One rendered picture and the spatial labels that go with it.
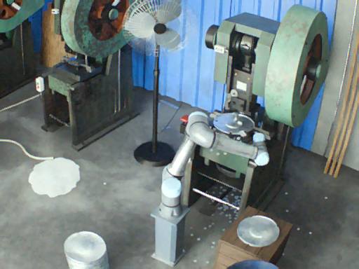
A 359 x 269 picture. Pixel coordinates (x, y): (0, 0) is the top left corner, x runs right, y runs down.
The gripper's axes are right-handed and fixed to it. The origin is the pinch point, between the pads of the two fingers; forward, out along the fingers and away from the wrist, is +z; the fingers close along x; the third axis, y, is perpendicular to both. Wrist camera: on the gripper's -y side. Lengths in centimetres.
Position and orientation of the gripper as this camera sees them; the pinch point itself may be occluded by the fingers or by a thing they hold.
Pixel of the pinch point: (242, 132)
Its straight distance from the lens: 284.3
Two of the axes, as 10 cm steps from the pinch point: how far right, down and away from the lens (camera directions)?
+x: -0.4, 8.6, 5.1
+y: -9.5, 1.3, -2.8
